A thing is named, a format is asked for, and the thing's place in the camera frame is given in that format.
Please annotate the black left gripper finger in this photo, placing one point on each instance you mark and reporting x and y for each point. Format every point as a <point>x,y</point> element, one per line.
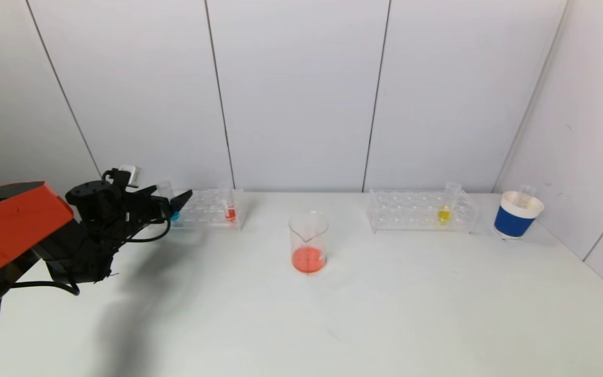
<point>145,191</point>
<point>181,200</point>

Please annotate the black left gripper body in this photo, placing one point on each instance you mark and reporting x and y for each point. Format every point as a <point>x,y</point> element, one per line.
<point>165,208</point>

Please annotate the test tube with blue pigment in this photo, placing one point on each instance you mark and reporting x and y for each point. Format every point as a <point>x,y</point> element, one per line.
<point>165,188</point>

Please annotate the test tube with red pigment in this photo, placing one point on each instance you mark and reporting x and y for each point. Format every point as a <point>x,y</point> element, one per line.
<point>231,213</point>
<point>527,192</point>

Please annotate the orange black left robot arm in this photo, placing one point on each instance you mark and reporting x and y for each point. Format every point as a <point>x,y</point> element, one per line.
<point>18,225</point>

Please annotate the clear acrylic test tube rack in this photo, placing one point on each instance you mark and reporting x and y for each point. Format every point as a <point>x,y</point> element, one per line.
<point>411,212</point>
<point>209,209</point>

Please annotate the clear glass beaker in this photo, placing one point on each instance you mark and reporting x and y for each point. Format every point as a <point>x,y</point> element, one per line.
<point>307,259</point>

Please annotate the test tube with yellow pigment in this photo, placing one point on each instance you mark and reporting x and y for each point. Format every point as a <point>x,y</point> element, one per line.
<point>443,214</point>

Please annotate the blue white paper cup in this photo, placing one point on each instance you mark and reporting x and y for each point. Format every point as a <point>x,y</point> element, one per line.
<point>513,224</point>

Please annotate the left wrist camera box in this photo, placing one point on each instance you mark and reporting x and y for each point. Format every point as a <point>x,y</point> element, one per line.
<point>129,175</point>

